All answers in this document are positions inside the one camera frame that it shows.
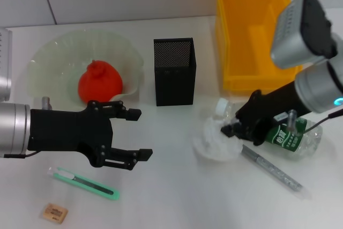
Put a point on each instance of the tan eraser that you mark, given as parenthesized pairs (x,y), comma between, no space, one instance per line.
(55,213)

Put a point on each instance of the yellow plastic bin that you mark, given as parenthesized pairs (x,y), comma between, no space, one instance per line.
(241,25)

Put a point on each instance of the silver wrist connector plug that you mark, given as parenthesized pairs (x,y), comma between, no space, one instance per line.
(291,117)
(46,103)

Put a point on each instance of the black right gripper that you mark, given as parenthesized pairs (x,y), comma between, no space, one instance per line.
(278,100)

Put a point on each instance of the red orange fruit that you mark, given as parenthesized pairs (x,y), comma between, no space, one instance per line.
(101,84)

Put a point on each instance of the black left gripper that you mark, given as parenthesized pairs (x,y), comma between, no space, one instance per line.
(67,129)

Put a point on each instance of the green white utility knife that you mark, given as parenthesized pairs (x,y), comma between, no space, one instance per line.
(88,184)

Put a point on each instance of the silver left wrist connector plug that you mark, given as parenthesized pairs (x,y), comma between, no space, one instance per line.
(46,103)

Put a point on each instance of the translucent green fruit plate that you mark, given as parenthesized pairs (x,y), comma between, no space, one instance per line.
(59,57)

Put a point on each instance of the black mesh pen holder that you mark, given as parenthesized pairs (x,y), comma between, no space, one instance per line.
(174,87)

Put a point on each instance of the white paper ball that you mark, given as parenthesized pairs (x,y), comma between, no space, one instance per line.
(214,146)

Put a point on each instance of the grey glitter pen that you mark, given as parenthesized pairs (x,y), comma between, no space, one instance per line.
(270,168)

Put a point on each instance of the clear green label water bottle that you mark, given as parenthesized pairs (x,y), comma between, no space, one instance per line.
(308,140)

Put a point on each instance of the silver right wrist connector plug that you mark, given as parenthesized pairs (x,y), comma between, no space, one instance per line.
(291,117)

